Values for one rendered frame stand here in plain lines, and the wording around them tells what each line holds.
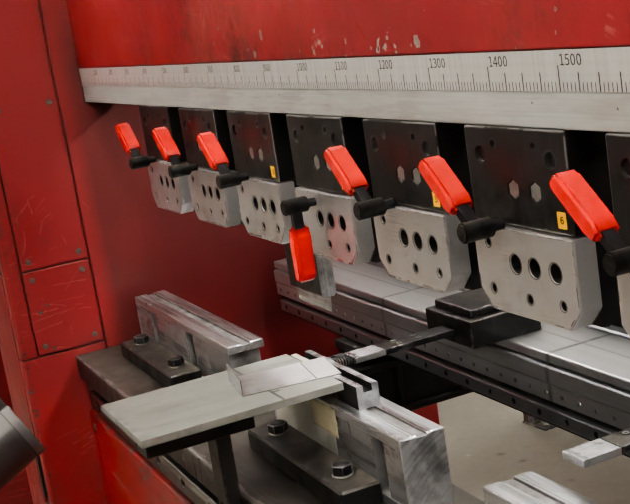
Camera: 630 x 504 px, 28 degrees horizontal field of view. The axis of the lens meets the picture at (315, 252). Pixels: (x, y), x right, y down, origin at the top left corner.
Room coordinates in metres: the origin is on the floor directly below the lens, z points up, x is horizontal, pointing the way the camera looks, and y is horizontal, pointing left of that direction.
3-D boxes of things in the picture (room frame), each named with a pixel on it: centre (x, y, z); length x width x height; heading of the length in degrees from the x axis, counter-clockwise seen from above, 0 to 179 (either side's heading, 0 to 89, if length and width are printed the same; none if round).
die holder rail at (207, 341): (2.08, 0.22, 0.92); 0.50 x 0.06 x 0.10; 23
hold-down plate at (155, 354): (2.11, 0.30, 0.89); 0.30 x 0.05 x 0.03; 23
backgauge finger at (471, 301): (1.63, -0.14, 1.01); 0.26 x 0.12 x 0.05; 113
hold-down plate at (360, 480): (1.52, 0.05, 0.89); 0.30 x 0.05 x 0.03; 23
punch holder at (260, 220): (1.60, 0.02, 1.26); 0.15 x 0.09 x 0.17; 23
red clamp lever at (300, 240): (1.41, 0.01, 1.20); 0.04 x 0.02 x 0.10; 113
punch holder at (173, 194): (1.97, 0.18, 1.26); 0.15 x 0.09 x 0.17; 23
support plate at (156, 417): (1.52, 0.15, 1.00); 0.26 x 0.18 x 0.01; 113
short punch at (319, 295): (1.58, 0.01, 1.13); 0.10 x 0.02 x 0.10; 23
